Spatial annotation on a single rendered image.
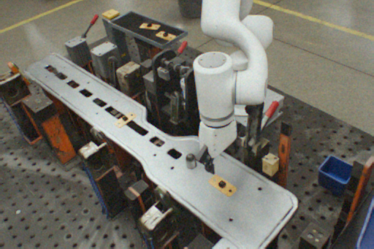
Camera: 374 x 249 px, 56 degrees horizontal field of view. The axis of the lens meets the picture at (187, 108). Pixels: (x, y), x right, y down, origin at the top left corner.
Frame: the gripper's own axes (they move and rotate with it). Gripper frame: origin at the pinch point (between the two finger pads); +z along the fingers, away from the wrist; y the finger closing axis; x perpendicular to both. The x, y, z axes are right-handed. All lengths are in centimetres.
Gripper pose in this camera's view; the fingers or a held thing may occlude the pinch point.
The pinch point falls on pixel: (220, 158)
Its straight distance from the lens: 96.7
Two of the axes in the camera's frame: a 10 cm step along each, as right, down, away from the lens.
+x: 7.1, 3.9, -5.9
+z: 1.2, 7.5, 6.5
